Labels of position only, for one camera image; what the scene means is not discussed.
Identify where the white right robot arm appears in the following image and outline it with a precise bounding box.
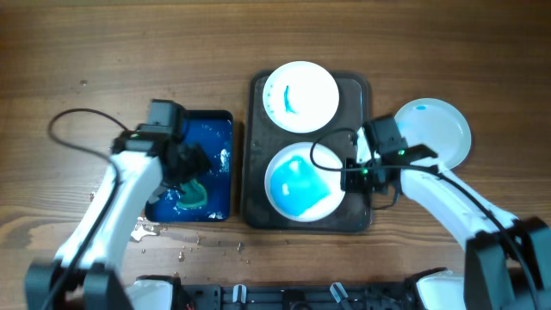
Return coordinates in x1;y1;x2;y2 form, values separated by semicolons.
341;145;550;309

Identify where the dark grey serving tray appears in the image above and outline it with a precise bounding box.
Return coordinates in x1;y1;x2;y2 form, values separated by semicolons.
240;70;373;234

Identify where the white plate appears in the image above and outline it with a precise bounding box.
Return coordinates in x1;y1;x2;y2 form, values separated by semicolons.
394;98;473;169
264;142;345;222
262;61;339;133

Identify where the green sponge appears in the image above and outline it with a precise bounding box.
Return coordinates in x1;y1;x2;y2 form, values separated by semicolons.
176;179;207;209

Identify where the blue water-filled tray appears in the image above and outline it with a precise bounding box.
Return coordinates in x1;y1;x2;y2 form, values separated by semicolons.
145;110;233;222

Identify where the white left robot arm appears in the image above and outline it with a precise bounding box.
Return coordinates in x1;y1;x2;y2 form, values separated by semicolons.
25;129;211;309

